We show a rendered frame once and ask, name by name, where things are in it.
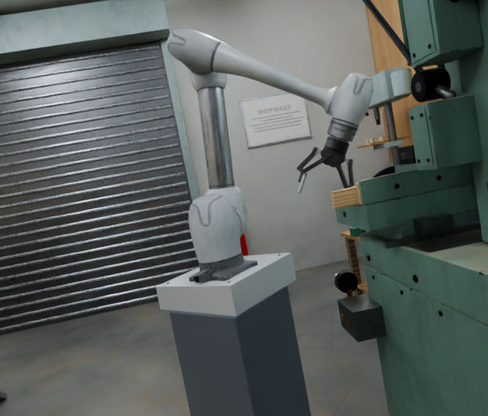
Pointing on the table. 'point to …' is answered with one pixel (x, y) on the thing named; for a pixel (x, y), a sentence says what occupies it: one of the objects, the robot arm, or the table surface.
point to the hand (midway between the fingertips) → (318, 196)
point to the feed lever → (425, 85)
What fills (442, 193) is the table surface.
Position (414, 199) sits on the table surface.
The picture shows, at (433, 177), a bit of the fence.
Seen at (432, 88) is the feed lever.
